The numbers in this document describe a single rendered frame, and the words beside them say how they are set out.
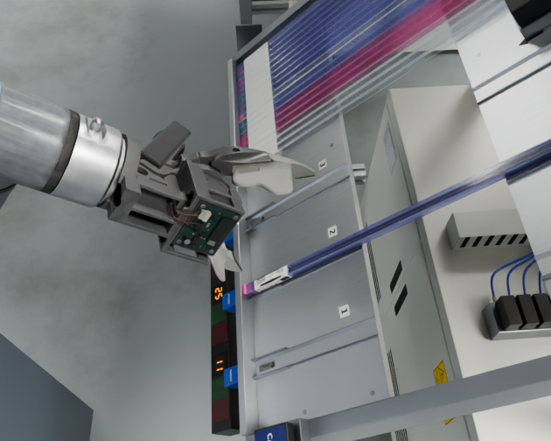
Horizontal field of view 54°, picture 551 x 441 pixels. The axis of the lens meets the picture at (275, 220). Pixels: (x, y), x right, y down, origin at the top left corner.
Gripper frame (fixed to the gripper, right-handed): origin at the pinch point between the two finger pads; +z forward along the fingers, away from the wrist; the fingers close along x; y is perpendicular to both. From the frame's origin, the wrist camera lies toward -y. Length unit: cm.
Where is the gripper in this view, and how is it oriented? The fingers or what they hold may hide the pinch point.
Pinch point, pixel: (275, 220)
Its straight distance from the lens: 61.5
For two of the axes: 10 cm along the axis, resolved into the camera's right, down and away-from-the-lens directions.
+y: 2.8, 6.2, -7.4
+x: 5.5, -7.3, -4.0
